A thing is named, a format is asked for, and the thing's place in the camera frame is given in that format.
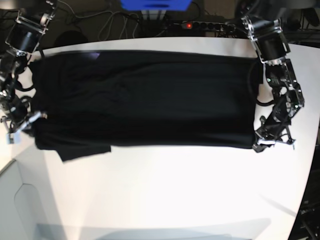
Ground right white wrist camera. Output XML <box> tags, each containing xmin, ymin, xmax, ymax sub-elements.
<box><xmin>6</xmin><ymin>132</ymin><xmax>21</xmax><ymax>145</ymax></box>

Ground black T-shirt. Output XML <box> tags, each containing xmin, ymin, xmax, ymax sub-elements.
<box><xmin>29</xmin><ymin>51</ymin><xmax>263</xmax><ymax>161</ymax></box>

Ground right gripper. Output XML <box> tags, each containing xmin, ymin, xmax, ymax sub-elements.
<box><xmin>0</xmin><ymin>97</ymin><xmax>48</xmax><ymax>137</ymax></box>

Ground black power strip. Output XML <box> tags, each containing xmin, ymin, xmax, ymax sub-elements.
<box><xmin>166</xmin><ymin>21</ymin><xmax>236</xmax><ymax>33</ymax></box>

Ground blue plastic box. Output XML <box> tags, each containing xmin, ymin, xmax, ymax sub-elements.
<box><xmin>120</xmin><ymin>0</ymin><xmax>192</xmax><ymax>11</ymax></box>

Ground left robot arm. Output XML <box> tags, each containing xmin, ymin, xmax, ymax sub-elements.
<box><xmin>225</xmin><ymin>0</ymin><xmax>305</xmax><ymax>153</ymax></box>

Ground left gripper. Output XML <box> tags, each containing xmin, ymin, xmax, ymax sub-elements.
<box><xmin>252</xmin><ymin>112</ymin><xmax>296</xmax><ymax>153</ymax></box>

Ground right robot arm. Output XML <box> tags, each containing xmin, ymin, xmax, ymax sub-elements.
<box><xmin>0</xmin><ymin>0</ymin><xmax>58</xmax><ymax>136</ymax></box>

